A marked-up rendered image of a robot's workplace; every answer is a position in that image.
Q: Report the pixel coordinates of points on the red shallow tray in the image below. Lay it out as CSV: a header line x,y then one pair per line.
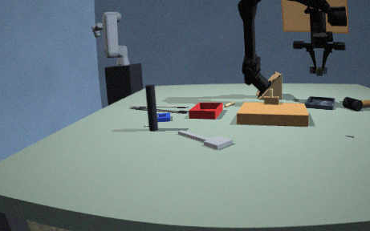
x,y
206,111

